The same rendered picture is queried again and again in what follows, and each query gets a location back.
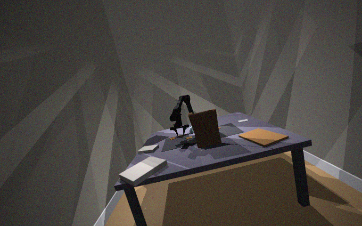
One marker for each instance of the white flat rectangular slab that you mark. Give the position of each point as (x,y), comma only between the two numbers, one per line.
(142,170)

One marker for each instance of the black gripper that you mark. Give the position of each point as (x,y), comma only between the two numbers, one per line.
(179,125)

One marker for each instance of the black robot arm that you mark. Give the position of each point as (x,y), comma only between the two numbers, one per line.
(176,116)

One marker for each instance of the tan wooden board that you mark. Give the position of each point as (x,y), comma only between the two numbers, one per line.
(263,137)

